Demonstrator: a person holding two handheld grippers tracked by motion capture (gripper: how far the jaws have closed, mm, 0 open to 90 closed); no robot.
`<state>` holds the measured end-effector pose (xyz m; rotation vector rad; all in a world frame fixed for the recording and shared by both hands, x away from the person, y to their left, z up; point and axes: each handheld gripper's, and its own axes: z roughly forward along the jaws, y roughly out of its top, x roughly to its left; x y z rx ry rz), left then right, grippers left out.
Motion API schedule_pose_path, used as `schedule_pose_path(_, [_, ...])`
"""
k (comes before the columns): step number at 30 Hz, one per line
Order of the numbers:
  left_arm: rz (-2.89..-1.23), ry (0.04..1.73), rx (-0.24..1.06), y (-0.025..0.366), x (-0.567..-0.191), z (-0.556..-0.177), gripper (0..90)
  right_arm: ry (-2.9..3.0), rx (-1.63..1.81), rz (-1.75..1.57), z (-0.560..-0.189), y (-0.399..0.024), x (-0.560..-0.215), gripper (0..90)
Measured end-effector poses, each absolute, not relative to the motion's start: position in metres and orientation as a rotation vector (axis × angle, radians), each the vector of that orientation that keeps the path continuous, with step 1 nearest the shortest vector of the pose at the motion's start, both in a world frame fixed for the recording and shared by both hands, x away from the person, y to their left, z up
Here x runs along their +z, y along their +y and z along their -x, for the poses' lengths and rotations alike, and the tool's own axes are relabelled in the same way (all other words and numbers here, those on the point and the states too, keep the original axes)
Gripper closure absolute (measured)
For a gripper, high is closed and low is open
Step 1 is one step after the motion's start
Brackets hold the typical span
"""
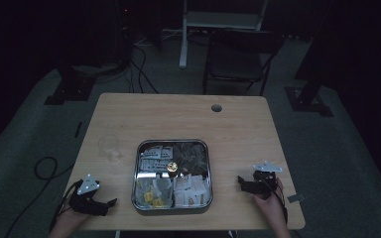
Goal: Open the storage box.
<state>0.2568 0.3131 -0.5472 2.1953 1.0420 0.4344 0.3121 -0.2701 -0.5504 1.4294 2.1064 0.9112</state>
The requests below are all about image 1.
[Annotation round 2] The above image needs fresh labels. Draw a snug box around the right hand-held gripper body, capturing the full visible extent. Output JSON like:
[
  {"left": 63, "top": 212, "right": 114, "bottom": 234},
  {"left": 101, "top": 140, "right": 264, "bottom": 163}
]
[{"left": 251, "top": 161, "right": 284, "bottom": 199}]

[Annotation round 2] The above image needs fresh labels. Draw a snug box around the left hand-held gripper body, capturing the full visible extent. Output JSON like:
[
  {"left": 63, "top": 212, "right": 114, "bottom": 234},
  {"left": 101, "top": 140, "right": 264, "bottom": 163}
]
[{"left": 67, "top": 174, "right": 108, "bottom": 217}]

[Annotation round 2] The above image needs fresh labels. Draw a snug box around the clear glass cup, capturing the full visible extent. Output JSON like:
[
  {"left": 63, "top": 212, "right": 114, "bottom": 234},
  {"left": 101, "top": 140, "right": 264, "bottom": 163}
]
[{"left": 97, "top": 134, "right": 123, "bottom": 163}]

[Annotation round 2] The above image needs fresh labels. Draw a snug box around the dark four-compartment tea box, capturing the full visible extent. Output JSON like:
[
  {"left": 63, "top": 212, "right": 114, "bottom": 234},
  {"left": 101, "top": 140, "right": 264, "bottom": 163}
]
[{"left": 131, "top": 138, "right": 214, "bottom": 216}]

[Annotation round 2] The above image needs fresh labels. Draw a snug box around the clear lid with gold knob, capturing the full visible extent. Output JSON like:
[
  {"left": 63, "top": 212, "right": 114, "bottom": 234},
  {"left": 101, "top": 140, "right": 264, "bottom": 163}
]
[{"left": 131, "top": 138, "right": 214, "bottom": 212}]

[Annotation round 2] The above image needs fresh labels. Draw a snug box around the person's left hand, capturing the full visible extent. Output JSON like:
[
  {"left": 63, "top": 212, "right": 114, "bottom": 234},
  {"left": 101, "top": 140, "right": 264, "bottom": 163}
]
[{"left": 59, "top": 205, "right": 92, "bottom": 230}]

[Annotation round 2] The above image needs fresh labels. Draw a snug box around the person's right hand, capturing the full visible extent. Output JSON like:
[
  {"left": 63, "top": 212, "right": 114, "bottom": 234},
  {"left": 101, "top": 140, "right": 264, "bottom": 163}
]
[{"left": 252, "top": 178, "right": 288, "bottom": 223}]

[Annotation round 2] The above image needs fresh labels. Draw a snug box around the grey tape strip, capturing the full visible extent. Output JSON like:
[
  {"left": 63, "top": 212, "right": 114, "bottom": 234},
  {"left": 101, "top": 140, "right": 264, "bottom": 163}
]
[{"left": 286, "top": 193, "right": 307, "bottom": 204}]

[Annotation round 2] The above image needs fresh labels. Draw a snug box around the pile of yellow-label tea bags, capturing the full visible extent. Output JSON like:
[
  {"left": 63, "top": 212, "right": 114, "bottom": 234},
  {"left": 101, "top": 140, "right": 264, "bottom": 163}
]
[{"left": 134, "top": 177, "right": 175, "bottom": 209}]

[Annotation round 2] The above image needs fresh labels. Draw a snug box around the pile of orange-print white sachets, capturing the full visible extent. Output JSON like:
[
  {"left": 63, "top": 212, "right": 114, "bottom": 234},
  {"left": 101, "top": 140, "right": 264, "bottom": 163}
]
[{"left": 173, "top": 173, "right": 212, "bottom": 208}]

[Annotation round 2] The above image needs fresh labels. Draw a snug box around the pile of dark pyramid bags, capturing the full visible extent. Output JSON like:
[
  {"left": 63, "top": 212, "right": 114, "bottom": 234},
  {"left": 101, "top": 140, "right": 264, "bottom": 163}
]
[{"left": 173, "top": 142, "right": 209, "bottom": 177}]

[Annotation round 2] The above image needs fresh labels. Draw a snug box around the pile of dark-print white sachets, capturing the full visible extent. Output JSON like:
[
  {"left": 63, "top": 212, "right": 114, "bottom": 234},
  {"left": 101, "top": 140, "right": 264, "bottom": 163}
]
[{"left": 138, "top": 144, "right": 175, "bottom": 173}]

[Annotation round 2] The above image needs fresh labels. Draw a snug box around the black stand with flat base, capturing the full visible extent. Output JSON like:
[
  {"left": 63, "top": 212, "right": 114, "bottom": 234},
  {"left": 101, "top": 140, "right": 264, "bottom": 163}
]
[
  {"left": 44, "top": 63, "right": 97, "bottom": 106},
  {"left": 284, "top": 33, "right": 334, "bottom": 118}
]

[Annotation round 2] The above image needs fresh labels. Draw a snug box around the black folding chair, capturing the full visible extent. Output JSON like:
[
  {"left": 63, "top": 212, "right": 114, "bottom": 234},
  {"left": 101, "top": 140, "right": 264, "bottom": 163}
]
[{"left": 202, "top": 29, "right": 286, "bottom": 97}]

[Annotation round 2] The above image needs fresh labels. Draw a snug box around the dark equipment with red light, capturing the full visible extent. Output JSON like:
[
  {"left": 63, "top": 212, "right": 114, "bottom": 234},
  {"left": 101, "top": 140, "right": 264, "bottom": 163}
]
[{"left": 113, "top": 0, "right": 137, "bottom": 68}]

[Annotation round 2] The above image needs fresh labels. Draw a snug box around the right gripper black red cable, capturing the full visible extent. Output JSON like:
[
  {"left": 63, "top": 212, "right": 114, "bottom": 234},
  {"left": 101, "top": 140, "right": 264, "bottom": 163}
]
[{"left": 261, "top": 172, "right": 290, "bottom": 226}]

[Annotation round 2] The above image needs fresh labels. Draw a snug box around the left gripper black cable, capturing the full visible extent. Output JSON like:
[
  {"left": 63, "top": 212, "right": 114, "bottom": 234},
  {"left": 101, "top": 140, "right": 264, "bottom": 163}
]
[{"left": 49, "top": 179, "right": 82, "bottom": 232}]

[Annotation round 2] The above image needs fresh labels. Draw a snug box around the black looped floor cable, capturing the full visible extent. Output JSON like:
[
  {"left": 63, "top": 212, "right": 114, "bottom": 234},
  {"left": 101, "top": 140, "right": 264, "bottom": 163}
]
[{"left": 3, "top": 156, "right": 75, "bottom": 238}]

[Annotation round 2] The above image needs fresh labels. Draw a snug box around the black floor cables bundle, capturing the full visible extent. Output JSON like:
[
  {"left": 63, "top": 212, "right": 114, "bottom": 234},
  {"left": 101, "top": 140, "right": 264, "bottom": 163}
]
[{"left": 124, "top": 43, "right": 161, "bottom": 95}]

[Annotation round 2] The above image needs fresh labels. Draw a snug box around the white desk frame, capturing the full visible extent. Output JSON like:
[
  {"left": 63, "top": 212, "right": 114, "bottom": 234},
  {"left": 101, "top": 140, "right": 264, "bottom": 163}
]
[{"left": 178, "top": 0, "right": 270, "bottom": 69}]

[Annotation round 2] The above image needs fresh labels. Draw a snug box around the white floor cable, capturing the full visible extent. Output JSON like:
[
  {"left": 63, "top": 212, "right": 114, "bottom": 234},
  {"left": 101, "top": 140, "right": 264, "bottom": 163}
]
[{"left": 133, "top": 29, "right": 184, "bottom": 47}]

